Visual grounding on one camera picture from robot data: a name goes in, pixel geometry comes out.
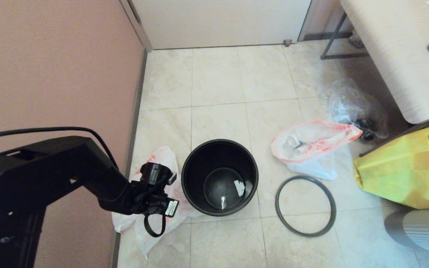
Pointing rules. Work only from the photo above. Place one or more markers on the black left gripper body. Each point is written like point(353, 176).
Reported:
point(151, 201)

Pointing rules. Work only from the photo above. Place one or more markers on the white red-printed plastic bag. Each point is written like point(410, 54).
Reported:
point(164, 154)

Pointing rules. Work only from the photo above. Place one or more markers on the red-printed trash bag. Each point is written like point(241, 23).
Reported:
point(311, 149)

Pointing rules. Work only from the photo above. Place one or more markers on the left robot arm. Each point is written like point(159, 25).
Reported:
point(50, 167)

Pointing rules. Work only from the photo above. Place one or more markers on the black trash bin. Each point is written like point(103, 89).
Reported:
point(199, 163)

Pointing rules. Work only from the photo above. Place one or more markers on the clear crumpled plastic bag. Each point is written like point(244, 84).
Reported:
point(348, 104)

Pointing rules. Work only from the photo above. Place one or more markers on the yellow fabric tote bag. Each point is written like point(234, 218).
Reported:
point(393, 175)

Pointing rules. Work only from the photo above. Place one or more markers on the clear plastic bottle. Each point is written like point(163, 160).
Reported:
point(294, 143)

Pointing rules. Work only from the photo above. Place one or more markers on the pink fabric partition panel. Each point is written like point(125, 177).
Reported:
point(50, 74)

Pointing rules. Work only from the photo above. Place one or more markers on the white door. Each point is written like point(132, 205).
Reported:
point(218, 22)

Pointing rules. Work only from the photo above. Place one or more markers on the small metal door stopper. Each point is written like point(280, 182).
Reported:
point(288, 42)

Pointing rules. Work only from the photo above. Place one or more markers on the small white grey object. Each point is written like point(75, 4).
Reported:
point(356, 39)

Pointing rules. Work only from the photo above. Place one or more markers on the beige table with metal legs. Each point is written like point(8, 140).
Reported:
point(397, 56)

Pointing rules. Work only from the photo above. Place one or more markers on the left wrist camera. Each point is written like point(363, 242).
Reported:
point(156, 173)

